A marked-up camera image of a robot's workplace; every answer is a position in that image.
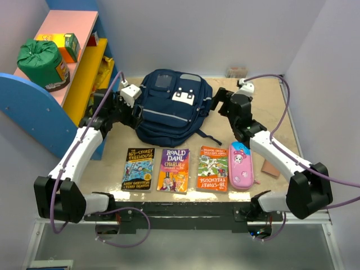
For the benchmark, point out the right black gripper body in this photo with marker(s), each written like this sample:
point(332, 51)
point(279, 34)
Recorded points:
point(230, 118)

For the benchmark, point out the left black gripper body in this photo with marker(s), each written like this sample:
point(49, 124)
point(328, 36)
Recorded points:
point(124, 112)

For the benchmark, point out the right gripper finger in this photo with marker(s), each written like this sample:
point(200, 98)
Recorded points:
point(220, 96)
point(224, 109)

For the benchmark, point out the navy blue school backpack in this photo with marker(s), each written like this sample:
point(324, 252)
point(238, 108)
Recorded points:
point(174, 106)

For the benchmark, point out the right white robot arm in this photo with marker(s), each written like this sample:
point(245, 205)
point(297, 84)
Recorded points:
point(308, 190)

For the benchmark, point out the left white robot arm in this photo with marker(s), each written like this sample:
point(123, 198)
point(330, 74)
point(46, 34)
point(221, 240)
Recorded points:
point(57, 195)

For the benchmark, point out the yellow snack bag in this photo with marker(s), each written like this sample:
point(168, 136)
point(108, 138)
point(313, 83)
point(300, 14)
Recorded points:
point(104, 74)

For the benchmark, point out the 169-storey treehouse book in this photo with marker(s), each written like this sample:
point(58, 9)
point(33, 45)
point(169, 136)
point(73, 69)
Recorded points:
point(138, 170)

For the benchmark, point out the orange 78-storey treehouse book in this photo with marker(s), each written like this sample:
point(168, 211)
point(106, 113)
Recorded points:
point(212, 172)

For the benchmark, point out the pink pencil case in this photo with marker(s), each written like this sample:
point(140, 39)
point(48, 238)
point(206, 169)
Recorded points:
point(240, 166)

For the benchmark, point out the brown leather wallet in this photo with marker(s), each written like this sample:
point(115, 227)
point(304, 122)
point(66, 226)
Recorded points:
point(270, 170)

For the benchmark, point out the Roald Dahl Charlie book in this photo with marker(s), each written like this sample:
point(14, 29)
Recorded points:
point(174, 171)

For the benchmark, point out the blue pink yellow shelf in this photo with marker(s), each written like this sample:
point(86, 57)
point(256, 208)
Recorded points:
point(51, 115)

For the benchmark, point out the small box on yellow shelf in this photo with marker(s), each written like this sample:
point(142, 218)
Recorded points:
point(93, 39)

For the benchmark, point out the yellow green carton box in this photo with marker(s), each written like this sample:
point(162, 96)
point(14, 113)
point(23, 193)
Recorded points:
point(67, 44)

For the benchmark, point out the green wrapped round package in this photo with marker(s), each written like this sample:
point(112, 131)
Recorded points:
point(43, 64)

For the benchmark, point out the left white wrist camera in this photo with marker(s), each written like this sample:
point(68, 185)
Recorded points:
point(129, 93)

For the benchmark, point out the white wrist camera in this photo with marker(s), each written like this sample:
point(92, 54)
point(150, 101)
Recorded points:
point(245, 88)
point(129, 93)

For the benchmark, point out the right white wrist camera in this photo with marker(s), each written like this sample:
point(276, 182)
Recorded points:
point(245, 88)

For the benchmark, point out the small box at back wall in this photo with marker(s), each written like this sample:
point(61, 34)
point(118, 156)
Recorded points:
point(236, 72)

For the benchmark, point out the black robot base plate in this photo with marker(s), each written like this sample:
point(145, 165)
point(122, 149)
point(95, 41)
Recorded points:
point(228, 216)

